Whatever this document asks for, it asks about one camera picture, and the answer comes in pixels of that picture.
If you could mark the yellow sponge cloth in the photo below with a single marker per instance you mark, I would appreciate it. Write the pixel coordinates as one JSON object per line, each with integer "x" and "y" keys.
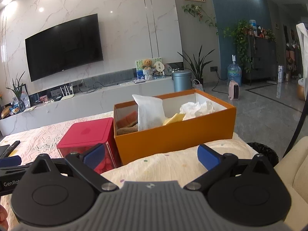
{"x": 175, "y": 118}

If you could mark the black wall television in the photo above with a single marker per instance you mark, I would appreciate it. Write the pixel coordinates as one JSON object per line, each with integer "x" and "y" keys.
{"x": 64, "y": 46}

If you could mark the white cloth bag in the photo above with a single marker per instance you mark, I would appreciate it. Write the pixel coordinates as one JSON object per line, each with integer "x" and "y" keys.
{"x": 150, "y": 112}

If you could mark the white marble tv console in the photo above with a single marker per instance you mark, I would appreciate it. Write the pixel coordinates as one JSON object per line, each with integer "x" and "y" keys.
{"x": 83, "y": 105}

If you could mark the white wifi router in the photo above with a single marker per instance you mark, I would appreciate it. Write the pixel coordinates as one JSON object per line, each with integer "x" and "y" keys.
{"x": 67, "y": 92}

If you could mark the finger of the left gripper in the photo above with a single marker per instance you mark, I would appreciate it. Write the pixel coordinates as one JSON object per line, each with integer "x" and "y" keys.
{"x": 10, "y": 161}

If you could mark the cream fleece blanket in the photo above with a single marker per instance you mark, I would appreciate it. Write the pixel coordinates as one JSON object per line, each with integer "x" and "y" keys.
{"x": 182, "y": 166}

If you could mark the dark cabinet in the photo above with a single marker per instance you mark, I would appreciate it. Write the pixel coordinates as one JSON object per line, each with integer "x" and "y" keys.
{"x": 263, "y": 65}

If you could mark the blue-grey trash can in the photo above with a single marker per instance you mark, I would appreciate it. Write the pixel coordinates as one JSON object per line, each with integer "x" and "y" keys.
{"x": 182, "y": 80}

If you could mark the potted plant on console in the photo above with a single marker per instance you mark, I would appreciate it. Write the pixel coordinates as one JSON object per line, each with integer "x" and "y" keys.
{"x": 17, "y": 89}

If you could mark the blue water jug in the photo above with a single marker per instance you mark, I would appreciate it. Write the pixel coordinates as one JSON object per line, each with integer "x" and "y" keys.
{"x": 234, "y": 72}

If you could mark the hanging ivy on cabinet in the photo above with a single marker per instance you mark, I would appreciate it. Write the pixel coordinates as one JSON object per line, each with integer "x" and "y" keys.
{"x": 240, "y": 35}

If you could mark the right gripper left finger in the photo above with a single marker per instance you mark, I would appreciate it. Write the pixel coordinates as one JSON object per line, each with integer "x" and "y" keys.
{"x": 83, "y": 166}

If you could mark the white tissue paper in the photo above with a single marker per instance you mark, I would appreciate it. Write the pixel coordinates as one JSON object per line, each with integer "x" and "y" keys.
{"x": 193, "y": 110}

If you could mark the black remote control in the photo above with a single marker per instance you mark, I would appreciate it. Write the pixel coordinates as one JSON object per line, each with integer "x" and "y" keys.
{"x": 9, "y": 150}

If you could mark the red gift box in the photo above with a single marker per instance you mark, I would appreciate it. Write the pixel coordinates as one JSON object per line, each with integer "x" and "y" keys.
{"x": 84, "y": 135}

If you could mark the teddy bear bouquet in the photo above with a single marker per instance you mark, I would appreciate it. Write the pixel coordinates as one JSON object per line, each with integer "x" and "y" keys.
{"x": 147, "y": 69}

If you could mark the orange cardboard box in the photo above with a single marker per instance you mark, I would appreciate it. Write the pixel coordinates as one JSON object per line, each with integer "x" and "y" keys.
{"x": 180, "y": 135}

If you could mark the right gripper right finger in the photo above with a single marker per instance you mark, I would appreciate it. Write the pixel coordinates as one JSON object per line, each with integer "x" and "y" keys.
{"x": 217, "y": 166}

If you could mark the floor potted plant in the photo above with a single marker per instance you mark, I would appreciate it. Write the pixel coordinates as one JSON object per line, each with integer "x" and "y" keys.
{"x": 197, "y": 63}

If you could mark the pink space heater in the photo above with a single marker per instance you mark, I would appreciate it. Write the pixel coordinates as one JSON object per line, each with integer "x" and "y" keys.
{"x": 233, "y": 90}

